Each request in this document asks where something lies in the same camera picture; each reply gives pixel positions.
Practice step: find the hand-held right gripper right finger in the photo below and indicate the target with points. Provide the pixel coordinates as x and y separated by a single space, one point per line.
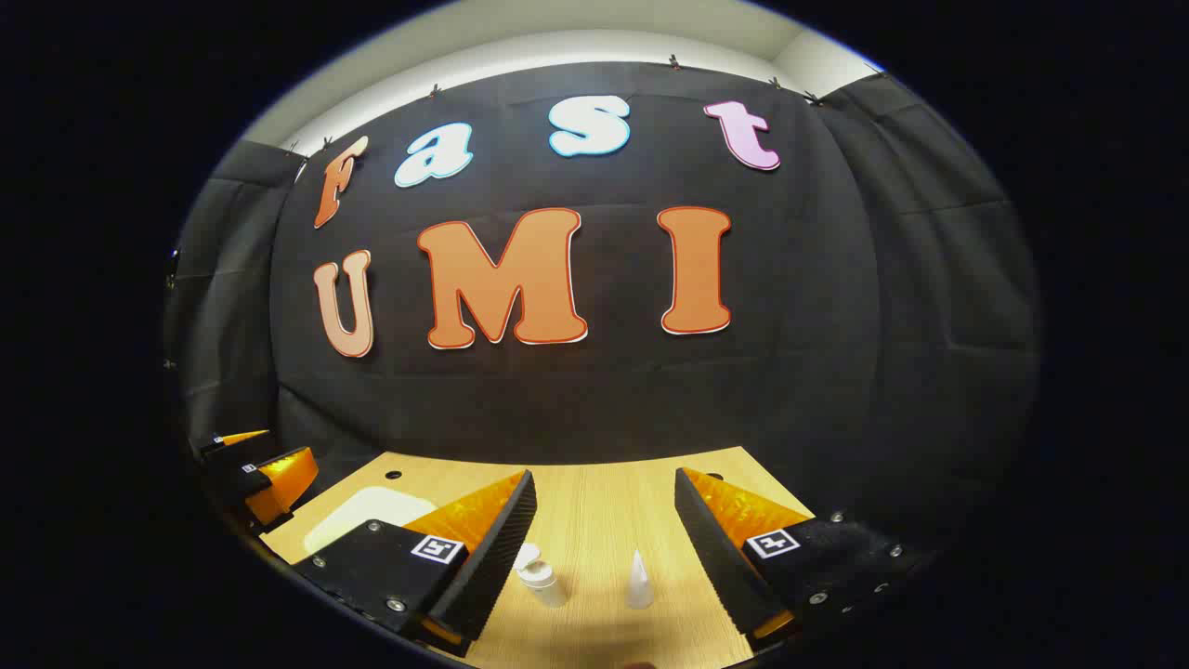
715 557

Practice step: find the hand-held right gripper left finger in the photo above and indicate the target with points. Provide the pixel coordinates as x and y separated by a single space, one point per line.
497 557

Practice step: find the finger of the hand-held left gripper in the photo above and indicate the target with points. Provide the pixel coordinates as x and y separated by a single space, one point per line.
232 442
279 483

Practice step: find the white pump bottle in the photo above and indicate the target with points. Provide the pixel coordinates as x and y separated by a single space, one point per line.
543 585

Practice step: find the small yellow suitcase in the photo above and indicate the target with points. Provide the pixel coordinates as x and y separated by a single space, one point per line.
367 516

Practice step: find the white squeeze tube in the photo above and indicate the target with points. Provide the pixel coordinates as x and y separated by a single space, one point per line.
639 585

